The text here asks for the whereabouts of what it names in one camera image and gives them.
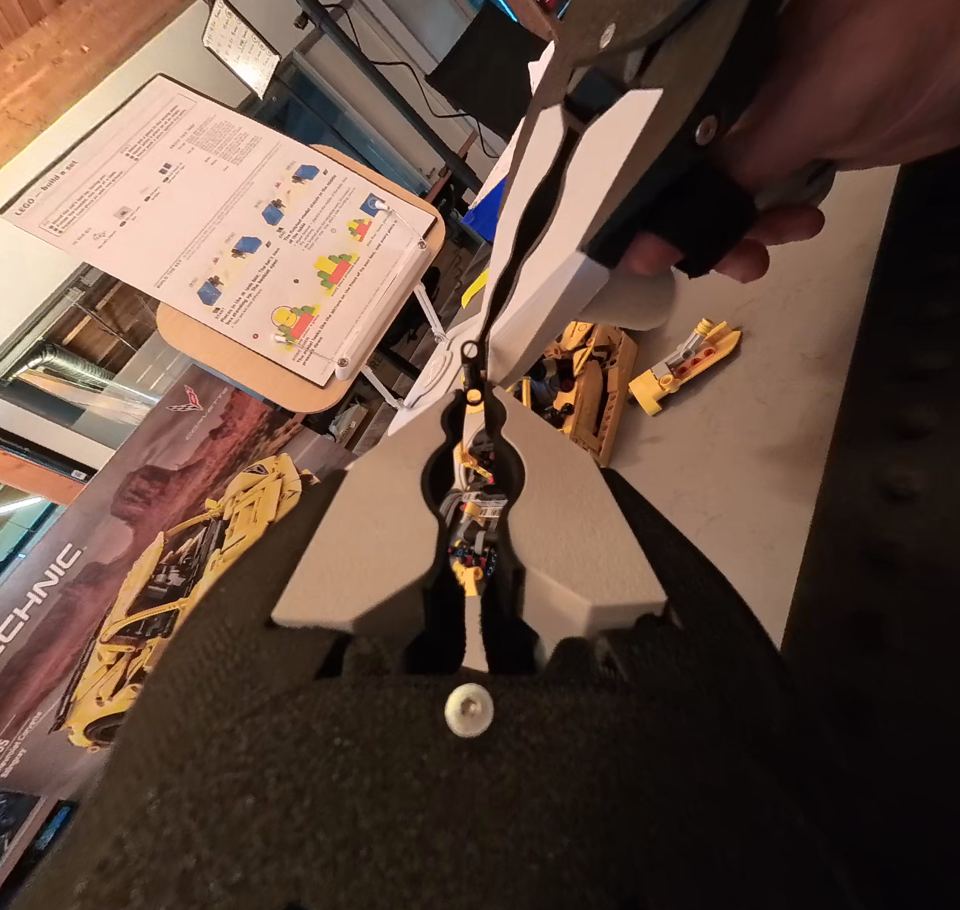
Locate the yellow brick wing piece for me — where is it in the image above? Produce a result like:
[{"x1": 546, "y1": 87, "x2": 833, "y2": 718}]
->
[{"x1": 627, "y1": 316, "x2": 745, "y2": 419}]

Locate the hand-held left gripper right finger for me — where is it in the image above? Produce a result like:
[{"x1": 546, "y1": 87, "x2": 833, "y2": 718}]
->
[{"x1": 480, "y1": 397, "x2": 669, "y2": 671}]

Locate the grey desk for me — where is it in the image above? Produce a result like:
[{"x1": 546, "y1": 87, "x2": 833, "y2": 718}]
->
[{"x1": 383, "y1": 160, "x2": 909, "y2": 656}]

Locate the toy car set box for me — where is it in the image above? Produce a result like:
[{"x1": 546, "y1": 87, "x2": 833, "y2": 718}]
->
[{"x1": 0, "y1": 375, "x2": 328, "y2": 866}]

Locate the black monitor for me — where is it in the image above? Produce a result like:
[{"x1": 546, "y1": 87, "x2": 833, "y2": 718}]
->
[{"x1": 425, "y1": 7, "x2": 553, "y2": 143}]

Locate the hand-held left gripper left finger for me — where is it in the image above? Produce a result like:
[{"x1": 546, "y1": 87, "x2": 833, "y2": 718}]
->
[{"x1": 270, "y1": 397, "x2": 469, "y2": 671}]

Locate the white board stand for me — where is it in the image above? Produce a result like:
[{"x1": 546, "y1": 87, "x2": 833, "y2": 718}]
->
[{"x1": 338, "y1": 273, "x2": 496, "y2": 446}]

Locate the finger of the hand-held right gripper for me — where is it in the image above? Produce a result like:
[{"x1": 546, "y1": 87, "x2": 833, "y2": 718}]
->
[
  {"x1": 488, "y1": 85, "x2": 666, "y2": 389},
  {"x1": 477, "y1": 97, "x2": 580, "y2": 380}
]

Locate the white notice sheet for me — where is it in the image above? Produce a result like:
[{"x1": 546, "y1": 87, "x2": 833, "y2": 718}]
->
[{"x1": 200, "y1": 0, "x2": 286, "y2": 101}]

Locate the printed instruction sheet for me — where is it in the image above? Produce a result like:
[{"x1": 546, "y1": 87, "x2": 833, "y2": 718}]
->
[{"x1": 5, "y1": 73, "x2": 439, "y2": 389}]

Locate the person's right hand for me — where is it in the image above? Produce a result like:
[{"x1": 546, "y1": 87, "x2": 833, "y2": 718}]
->
[{"x1": 705, "y1": 0, "x2": 960, "y2": 284}]

